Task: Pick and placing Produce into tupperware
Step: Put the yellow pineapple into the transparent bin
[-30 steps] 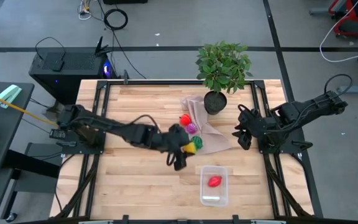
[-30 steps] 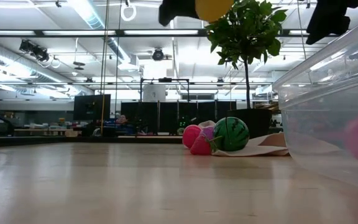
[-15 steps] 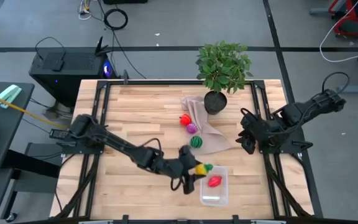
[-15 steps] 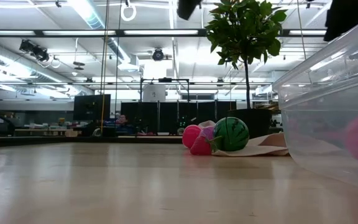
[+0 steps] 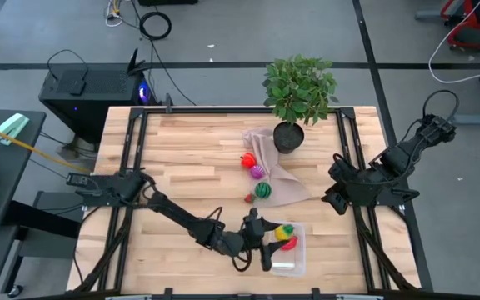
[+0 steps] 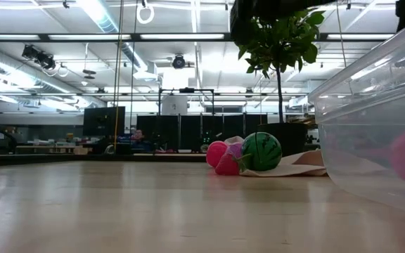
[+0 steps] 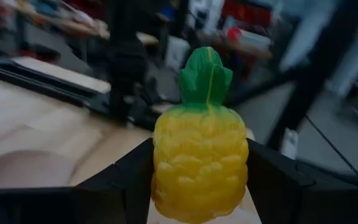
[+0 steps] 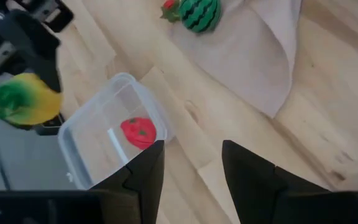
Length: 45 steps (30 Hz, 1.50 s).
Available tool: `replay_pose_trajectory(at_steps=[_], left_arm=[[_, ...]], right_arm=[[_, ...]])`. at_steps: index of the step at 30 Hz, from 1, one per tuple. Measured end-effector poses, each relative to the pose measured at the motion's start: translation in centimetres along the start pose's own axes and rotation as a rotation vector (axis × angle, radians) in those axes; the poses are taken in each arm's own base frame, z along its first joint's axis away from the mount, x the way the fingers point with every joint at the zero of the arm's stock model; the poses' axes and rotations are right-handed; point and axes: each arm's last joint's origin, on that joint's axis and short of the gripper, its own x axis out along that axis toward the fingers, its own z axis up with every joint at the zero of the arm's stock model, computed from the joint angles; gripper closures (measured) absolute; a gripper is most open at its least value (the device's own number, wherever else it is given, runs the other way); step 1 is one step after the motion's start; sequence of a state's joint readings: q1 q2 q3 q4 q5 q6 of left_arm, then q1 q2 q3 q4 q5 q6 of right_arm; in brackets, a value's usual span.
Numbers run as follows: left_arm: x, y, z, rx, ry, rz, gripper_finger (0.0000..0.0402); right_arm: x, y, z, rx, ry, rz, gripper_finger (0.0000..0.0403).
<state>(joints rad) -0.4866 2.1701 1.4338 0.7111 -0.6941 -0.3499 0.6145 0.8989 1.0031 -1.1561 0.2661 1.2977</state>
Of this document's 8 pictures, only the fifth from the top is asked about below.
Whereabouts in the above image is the yellow toy bell pepper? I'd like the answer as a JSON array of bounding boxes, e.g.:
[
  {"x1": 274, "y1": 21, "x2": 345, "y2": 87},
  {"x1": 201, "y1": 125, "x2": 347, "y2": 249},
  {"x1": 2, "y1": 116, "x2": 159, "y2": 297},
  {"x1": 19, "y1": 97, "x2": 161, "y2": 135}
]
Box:
[{"x1": 274, "y1": 223, "x2": 296, "y2": 243}]

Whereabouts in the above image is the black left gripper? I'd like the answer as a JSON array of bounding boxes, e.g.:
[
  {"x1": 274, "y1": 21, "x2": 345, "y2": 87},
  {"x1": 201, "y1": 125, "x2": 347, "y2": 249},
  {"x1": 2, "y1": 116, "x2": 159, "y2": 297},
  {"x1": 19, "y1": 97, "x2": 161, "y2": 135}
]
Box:
[{"x1": 241, "y1": 207, "x2": 293, "y2": 273}]

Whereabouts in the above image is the black metal table frame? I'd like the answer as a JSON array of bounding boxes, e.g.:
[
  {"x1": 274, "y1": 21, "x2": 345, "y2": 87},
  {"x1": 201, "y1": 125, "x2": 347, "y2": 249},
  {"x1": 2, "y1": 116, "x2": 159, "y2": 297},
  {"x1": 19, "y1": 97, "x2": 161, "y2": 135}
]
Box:
[{"x1": 72, "y1": 106, "x2": 435, "y2": 295}]

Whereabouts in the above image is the green toy watermelon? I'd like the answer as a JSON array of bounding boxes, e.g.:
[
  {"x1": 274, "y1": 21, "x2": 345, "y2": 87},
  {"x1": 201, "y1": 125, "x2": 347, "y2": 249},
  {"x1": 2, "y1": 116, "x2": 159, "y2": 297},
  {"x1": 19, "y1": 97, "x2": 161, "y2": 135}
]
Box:
[{"x1": 254, "y1": 182, "x2": 273, "y2": 200}]

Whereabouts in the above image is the white and yellow cable bundle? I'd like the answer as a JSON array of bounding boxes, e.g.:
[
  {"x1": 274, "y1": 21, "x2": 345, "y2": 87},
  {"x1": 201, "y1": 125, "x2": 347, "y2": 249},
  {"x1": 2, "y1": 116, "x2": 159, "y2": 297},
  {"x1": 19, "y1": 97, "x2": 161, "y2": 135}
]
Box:
[{"x1": 105, "y1": 0, "x2": 125, "y2": 28}]

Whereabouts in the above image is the purple toy onion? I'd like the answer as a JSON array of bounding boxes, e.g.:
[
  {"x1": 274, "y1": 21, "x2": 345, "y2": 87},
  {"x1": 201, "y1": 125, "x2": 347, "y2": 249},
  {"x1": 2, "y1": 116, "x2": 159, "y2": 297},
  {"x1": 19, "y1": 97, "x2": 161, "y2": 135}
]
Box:
[{"x1": 249, "y1": 164, "x2": 266, "y2": 181}]

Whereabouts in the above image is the beige cloth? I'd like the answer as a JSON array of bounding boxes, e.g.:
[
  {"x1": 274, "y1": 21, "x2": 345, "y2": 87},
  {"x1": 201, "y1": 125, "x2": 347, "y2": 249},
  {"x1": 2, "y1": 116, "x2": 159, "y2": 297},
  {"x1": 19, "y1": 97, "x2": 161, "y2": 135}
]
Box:
[{"x1": 242, "y1": 127, "x2": 312, "y2": 208}]

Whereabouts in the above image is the orange-red toy tomato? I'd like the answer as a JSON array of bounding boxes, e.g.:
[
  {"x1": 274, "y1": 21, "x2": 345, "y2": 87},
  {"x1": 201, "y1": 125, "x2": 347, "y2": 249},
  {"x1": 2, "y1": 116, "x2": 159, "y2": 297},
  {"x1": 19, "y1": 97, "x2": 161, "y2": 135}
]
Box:
[{"x1": 240, "y1": 152, "x2": 258, "y2": 170}]

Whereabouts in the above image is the mint green stapler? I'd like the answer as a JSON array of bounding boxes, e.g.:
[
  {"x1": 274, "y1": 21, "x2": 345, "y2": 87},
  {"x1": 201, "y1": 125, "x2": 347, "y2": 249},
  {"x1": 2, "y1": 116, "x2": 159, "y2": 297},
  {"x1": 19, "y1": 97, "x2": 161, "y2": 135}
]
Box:
[{"x1": 0, "y1": 112, "x2": 30, "y2": 147}]

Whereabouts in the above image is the black wifi antenna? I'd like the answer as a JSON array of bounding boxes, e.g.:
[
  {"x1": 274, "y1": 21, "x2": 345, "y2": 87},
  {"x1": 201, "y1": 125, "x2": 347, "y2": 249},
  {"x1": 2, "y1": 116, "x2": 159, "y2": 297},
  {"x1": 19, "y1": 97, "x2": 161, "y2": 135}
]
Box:
[{"x1": 126, "y1": 47, "x2": 153, "y2": 77}]

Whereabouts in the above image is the black computer tower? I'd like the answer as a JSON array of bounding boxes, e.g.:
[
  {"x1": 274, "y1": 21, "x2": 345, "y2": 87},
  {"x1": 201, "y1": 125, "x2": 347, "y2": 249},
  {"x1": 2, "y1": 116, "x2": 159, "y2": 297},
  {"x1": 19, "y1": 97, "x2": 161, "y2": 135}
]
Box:
[{"x1": 37, "y1": 62, "x2": 160, "y2": 145}]

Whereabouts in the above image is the yellow strap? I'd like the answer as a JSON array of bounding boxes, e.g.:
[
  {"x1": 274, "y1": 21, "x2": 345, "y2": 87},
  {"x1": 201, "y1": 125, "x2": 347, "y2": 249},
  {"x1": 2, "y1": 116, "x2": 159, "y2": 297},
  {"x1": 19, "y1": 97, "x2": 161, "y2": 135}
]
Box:
[{"x1": 0, "y1": 119, "x2": 93, "y2": 174}]

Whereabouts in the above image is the clear plastic tupperware container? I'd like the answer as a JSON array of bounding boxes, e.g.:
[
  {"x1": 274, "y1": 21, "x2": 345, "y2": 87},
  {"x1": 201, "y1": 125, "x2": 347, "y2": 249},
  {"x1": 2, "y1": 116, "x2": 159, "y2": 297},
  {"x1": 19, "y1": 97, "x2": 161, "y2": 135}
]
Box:
[{"x1": 267, "y1": 221, "x2": 308, "y2": 278}]

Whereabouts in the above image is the small black box on computer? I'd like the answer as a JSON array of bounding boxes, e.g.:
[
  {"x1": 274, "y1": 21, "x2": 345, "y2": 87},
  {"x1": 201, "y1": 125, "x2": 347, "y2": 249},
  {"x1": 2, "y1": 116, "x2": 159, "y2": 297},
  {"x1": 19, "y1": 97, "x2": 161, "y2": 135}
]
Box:
[{"x1": 67, "y1": 69, "x2": 89, "y2": 98}]

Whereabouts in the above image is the green potted plant black pot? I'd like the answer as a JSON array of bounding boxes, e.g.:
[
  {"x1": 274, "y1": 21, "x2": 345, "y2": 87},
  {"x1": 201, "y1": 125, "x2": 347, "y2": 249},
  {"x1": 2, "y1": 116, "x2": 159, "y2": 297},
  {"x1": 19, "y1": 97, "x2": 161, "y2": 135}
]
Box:
[{"x1": 262, "y1": 53, "x2": 341, "y2": 155}]

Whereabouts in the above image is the coiled black cable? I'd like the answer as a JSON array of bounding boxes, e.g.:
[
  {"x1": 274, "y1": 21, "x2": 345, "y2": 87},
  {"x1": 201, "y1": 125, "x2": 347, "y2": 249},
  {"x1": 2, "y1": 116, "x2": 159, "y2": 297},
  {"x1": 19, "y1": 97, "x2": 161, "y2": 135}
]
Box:
[{"x1": 138, "y1": 11, "x2": 173, "y2": 42}]

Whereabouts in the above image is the red and black chair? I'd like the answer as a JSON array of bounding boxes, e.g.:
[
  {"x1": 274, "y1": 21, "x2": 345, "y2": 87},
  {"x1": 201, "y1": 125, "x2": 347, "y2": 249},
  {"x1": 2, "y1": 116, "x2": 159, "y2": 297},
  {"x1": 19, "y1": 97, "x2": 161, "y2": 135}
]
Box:
[{"x1": 439, "y1": 0, "x2": 480, "y2": 53}]

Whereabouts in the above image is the black side desk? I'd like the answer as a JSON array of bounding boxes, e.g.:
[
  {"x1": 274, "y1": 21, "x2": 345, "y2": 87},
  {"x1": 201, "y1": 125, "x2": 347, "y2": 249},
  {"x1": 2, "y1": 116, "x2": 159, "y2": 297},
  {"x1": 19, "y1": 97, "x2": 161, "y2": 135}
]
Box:
[{"x1": 0, "y1": 106, "x2": 48, "y2": 233}]

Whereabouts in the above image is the long black floor cable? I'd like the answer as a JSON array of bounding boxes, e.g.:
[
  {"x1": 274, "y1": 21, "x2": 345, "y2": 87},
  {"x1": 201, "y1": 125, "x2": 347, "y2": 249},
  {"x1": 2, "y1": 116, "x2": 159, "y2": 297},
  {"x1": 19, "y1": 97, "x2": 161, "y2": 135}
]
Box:
[{"x1": 147, "y1": 39, "x2": 198, "y2": 108}]

